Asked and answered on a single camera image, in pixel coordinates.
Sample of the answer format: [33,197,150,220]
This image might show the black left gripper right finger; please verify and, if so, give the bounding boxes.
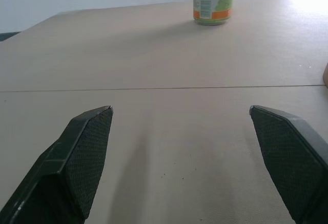
[249,105,328,224]

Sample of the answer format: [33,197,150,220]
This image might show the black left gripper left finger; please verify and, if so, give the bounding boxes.
[0,105,114,224]

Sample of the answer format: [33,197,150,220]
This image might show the tan wooden stand base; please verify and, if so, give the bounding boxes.
[322,62,328,88]

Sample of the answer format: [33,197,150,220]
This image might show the green and orange drink can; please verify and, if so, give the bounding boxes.
[192,0,236,26]

